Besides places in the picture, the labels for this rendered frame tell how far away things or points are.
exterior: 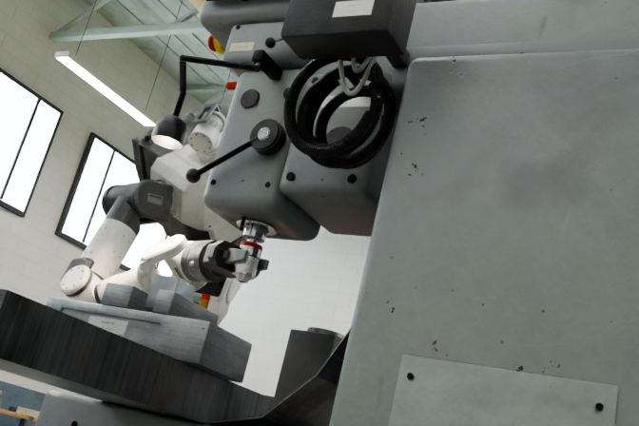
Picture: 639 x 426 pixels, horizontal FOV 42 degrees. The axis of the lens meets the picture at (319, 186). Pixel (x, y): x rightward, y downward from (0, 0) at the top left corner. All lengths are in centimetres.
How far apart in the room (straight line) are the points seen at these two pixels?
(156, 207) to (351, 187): 73
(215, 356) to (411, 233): 38
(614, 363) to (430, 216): 35
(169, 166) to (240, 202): 57
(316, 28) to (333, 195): 32
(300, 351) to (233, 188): 45
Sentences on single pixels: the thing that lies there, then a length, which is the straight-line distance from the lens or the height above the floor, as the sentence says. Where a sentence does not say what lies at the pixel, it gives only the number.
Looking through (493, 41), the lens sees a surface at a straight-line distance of 157.
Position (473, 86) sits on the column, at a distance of 138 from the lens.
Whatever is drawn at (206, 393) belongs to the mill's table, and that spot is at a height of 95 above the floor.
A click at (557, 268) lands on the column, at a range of 122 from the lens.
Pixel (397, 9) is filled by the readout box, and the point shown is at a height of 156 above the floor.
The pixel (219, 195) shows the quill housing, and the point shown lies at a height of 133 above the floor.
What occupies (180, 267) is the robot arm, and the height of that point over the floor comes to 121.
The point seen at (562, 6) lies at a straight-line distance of 157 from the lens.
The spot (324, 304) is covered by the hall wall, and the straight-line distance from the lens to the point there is 1211.
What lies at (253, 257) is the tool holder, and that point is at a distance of 169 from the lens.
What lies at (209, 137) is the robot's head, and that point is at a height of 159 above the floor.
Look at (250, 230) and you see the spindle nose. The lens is 170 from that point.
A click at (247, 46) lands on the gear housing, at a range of 180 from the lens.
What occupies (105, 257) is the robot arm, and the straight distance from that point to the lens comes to 204.
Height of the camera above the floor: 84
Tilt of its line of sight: 19 degrees up
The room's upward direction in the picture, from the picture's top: 14 degrees clockwise
